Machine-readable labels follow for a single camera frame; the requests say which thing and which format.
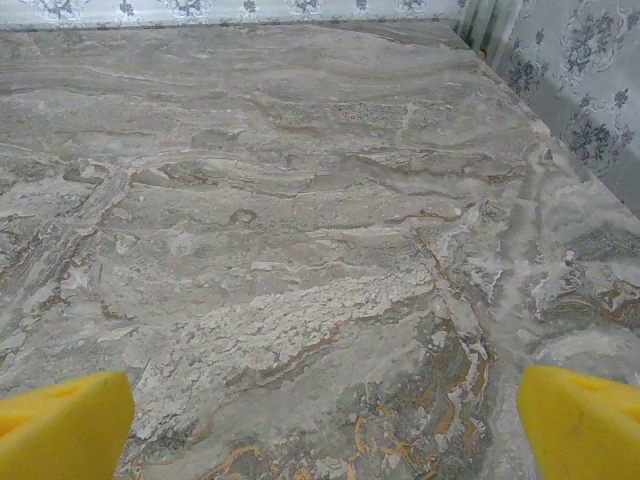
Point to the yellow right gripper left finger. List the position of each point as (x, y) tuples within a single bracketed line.
[(65, 430)]

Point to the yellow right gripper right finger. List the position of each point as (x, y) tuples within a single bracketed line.
[(580, 430)]

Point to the aluminium frame post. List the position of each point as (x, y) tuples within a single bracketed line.
[(482, 25)]

